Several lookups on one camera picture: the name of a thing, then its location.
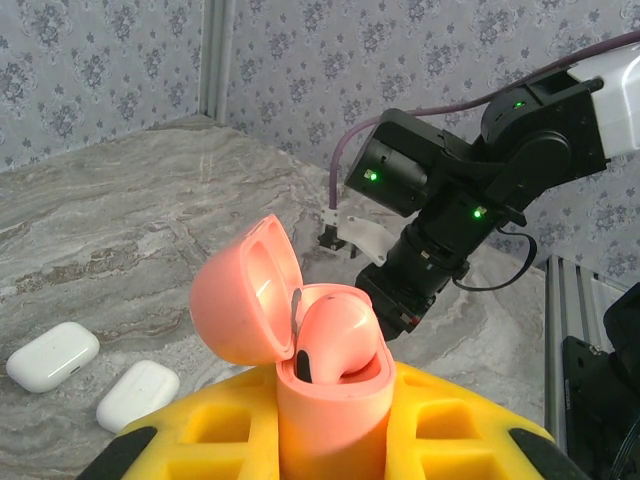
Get white earbud charging case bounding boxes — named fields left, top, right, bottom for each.
left=95, top=359, right=181, bottom=434
left=5, top=321, right=101, bottom=395

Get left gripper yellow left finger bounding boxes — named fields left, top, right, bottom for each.
left=74, top=372, right=284, bottom=480

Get wide slotted aluminium beam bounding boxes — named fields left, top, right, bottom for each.
left=544, top=253, right=634, bottom=454

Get pink wireless earbud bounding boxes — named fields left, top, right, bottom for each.
left=294, top=293, right=382, bottom=386

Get aluminium frame post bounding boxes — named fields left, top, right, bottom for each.
left=198, top=0, right=236, bottom=124

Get pink earbud charging case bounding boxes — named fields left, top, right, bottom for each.
left=188, top=213, right=399, bottom=480

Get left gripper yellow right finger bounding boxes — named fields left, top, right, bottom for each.
left=384, top=359, right=594, bottom=480

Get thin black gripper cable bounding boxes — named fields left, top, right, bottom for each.
left=452, top=225, right=539, bottom=292

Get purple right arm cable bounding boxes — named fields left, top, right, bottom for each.
left=329, top=30, right=640, bottom=211

